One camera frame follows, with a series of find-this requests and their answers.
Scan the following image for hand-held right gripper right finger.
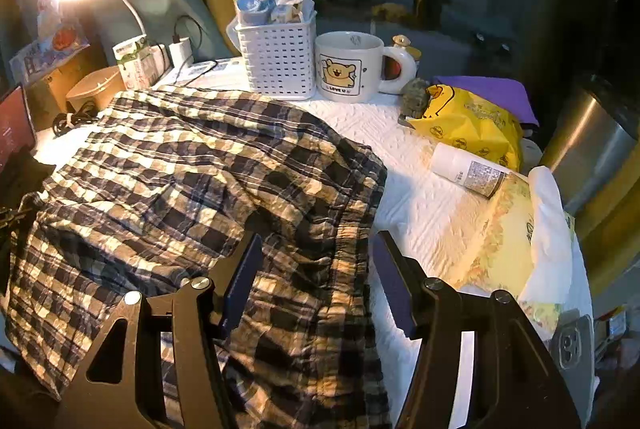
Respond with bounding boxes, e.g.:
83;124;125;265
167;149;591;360
372;230;583;429

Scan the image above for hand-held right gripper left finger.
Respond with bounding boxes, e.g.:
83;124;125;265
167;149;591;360
52;233;264;429

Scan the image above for plaid pants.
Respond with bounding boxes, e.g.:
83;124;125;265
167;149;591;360
2;84;393;429

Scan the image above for white quilted table cover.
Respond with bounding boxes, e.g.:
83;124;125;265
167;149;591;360
35;56;596;429

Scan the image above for yellow tissue pack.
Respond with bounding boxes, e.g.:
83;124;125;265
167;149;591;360
452;166;578;330

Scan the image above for white labelled bottle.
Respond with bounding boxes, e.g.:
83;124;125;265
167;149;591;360
431;142;506;200

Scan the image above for yellow printed plastic bag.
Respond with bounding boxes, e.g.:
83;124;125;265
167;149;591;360
407;84;525;172

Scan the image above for smartphone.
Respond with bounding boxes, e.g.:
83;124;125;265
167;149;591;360
547;313;596;370

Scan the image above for small turtle figurine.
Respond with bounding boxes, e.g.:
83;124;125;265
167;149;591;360
398;78;433;126

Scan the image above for white blue power strip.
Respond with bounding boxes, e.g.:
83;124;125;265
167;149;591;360
160;59;246;85

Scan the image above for purple cloth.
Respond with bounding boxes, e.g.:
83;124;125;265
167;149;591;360
432;74;541;127

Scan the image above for white perforated plastic basket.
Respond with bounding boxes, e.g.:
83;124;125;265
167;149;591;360
227;6;321;102

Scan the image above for stainless steel bin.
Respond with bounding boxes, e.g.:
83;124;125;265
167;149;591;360
540;74;640;217

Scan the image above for white charger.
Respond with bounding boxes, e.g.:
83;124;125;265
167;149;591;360
169;36;193;67

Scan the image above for white bear print mug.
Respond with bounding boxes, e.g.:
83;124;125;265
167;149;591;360
314;30;418;104

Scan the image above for green white milk carton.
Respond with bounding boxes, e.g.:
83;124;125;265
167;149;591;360
111;35;156;90

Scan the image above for brown lidded container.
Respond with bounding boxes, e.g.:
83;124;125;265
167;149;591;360
65;65;126;112

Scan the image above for dark cloth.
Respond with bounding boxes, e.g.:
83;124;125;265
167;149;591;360
0;149;56;270

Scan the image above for blue white wrapped roll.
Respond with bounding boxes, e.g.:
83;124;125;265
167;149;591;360
235;0;276;27

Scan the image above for cardboard box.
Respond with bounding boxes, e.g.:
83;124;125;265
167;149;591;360
22;44;108;130

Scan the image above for dark red screen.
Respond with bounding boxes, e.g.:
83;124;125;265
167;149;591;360
0;84;38;170

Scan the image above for dark bottle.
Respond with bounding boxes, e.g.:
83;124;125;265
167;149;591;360
412;0;443;30

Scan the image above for printed snack packet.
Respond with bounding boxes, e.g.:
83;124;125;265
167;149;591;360
10;16;91;82

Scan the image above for black cable bundle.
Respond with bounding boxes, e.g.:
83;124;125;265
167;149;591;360
52;102;101;132

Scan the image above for black charging cable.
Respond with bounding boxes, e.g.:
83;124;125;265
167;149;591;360
172;15;221;75

